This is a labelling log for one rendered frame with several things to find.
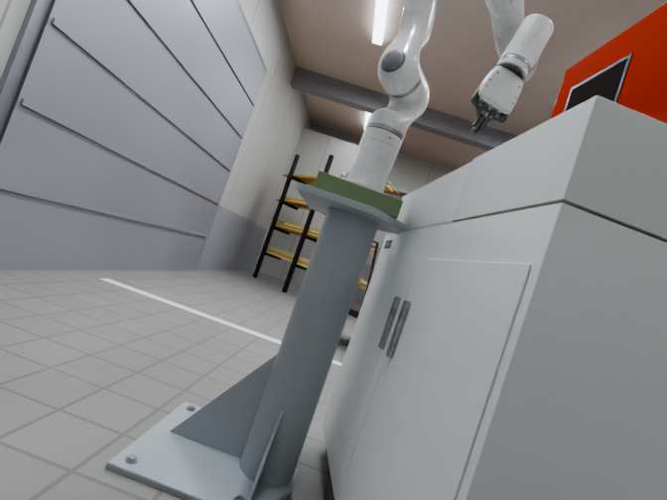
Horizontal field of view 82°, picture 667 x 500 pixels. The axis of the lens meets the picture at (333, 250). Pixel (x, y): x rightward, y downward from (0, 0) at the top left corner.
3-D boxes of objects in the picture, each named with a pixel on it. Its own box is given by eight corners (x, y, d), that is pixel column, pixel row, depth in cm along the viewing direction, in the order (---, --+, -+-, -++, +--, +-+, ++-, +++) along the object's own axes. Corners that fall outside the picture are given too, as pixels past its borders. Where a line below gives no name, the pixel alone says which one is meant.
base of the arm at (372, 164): (329, 175, 108) (352, 113, 108) (334, 189, 126) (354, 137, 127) (393, 197, 106) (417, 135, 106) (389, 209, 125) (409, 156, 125)
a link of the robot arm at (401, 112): (358, 124, 114) (386, 50, 115) (380, 151, 130) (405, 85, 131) (394, 129, 108) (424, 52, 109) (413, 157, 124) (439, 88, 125)
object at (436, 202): (414, 241, 140) (426, 204, 141) (490, 234, 85) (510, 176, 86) (390, 232, 139) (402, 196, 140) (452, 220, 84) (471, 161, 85)
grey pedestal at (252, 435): (104, 468, 93) (219, 151, 96) (184, 405, 137) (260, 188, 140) (303, 547, 90) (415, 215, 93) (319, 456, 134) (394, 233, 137)
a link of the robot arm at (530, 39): (497, 73, 108) (500, 50, 100) (520, 35, 109) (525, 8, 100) (527, 82, 105) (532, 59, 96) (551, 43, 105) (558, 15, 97)
